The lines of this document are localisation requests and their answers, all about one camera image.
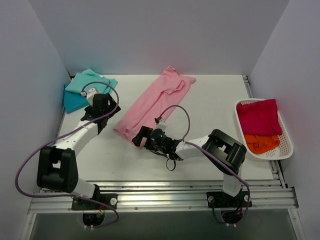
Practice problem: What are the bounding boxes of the pink t-shirt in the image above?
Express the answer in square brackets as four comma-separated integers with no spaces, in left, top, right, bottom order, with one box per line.
[113,66,196,143]

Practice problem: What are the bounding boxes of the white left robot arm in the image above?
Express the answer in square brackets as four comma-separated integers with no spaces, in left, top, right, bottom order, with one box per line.
[36,93,121,210]

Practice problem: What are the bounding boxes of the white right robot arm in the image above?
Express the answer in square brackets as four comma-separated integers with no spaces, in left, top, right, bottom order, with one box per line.
[132,126,247,207]

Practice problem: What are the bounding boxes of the teal blue folded t-shirt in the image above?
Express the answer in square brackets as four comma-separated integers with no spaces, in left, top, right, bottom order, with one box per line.
[63,83,89,114]

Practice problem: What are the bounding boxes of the mint green folded t-shirt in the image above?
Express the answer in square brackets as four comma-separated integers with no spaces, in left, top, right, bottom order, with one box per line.
[65,69,118,94]

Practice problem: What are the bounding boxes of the orange t-shirt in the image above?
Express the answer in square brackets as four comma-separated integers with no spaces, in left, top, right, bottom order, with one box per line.
[244,134,281,155]

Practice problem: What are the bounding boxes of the magenta t-shirt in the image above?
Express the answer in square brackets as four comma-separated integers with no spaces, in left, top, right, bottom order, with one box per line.
[236,99,283,136]

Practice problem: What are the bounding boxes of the white plastic basket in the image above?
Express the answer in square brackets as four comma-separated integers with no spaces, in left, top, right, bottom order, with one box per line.
[234,98,294,161]

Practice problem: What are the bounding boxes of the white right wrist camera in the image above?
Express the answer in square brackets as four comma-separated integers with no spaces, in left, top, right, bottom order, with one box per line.
[154,117,168,131]

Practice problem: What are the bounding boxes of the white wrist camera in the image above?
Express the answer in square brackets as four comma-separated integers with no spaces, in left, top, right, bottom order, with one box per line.
[80,87,99,106]
[154,117,168,131]

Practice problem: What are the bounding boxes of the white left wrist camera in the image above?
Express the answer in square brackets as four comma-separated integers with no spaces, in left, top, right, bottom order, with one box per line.
[80,87,99,106]

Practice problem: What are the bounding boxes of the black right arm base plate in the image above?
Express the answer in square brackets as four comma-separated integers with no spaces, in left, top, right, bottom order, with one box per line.
[206,191,253,209]

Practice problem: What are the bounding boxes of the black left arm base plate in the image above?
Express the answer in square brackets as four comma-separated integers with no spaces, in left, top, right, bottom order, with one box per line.
[71,193,118,211]

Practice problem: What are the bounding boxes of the aluminium rail frame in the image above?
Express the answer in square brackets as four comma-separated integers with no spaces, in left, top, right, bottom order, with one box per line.
[19,74,306,240]

